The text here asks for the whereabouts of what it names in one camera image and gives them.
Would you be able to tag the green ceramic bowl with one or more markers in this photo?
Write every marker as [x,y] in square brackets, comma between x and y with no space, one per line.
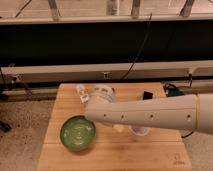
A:
[77,133]

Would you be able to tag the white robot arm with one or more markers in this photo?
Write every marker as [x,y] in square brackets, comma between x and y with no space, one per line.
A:
[186,112]

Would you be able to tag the clear plastic bottle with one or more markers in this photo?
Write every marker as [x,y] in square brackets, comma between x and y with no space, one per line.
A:
[83,93]

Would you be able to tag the black rectangular box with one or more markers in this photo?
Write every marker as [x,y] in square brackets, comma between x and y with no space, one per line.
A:
[147,95]

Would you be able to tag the translucent plastic cup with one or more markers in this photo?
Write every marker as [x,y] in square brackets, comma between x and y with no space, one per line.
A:
[139,131]

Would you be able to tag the wooden table board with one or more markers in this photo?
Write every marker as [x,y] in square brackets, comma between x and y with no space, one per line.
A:
[159,150]

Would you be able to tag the grey metal rail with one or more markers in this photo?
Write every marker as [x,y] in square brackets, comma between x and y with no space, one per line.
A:
[105,72]

